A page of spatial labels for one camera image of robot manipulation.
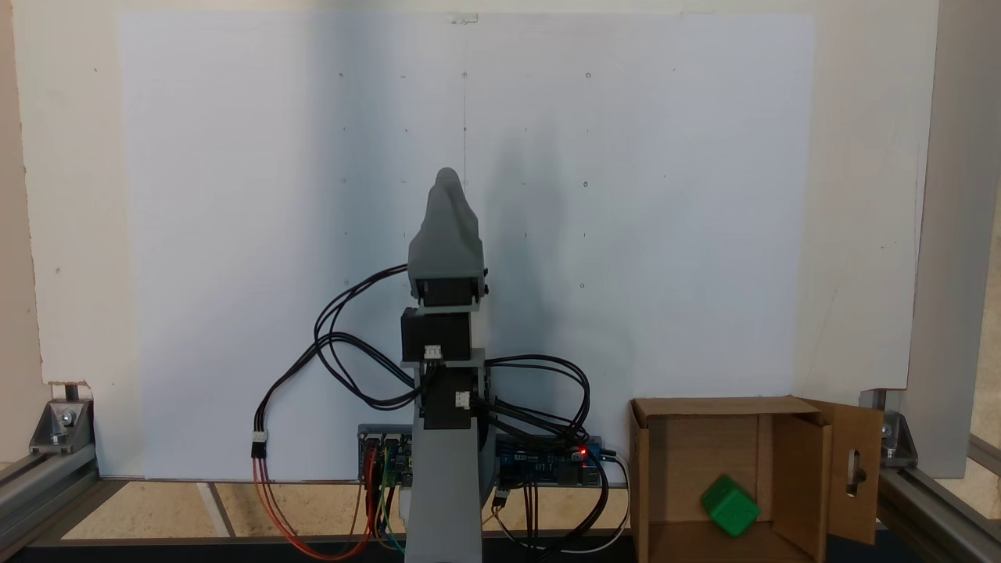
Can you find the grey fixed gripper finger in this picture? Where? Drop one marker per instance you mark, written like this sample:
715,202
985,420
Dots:
447,234

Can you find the green die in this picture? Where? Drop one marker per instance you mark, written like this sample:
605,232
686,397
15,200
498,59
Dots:
730,507

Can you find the blue circuit board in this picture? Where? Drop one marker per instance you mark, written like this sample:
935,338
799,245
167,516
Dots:
547,465

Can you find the clear tape piece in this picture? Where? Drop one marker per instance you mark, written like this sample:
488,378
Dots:
461,18

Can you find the brown cardboard box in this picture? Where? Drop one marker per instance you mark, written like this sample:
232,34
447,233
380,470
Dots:
704,438

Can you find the metal corner bracket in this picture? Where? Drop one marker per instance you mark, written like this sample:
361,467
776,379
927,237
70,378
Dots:
62,426
895,438

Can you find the aluminium frame rail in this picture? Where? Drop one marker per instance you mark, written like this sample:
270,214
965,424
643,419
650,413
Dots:
938,508
39,493

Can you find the aluminium frame post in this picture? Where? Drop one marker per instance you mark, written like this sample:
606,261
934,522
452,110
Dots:
954,234

